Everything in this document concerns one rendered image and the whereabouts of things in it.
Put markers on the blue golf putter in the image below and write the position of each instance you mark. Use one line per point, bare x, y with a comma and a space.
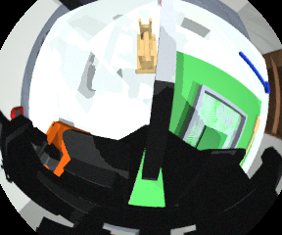
265, 84

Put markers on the green flat mat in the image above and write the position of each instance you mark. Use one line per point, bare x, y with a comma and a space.
190, 74

